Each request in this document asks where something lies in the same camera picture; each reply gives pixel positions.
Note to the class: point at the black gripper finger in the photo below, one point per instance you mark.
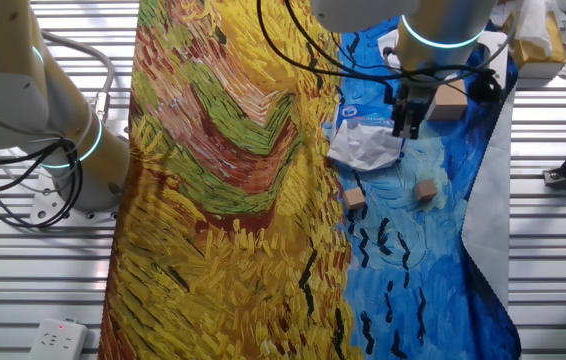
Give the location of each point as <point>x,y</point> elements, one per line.
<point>399,122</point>
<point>413,126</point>

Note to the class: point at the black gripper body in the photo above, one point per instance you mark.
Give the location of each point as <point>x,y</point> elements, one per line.
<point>413,100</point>

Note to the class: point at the white napkin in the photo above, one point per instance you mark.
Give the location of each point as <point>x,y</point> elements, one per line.
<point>363,147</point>
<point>388,47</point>

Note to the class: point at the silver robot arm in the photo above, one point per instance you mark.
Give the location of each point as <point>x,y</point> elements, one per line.
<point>13,75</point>

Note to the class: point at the blue tissue pack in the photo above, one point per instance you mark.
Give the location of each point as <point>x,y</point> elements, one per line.
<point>363,114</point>

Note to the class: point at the large wooden cube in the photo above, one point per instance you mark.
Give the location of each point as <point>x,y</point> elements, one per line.
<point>450,105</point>

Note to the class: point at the small wooden cube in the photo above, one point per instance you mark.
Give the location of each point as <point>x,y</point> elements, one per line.
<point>426,190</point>
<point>354,199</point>

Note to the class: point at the gold paper pack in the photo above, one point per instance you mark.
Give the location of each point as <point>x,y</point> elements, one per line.
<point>535,50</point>

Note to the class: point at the painted wheatfield tablecloth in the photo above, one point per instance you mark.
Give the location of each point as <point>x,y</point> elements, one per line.
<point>223,225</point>

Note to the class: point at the white power strip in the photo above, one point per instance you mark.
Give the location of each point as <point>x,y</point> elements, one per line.
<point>57,341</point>

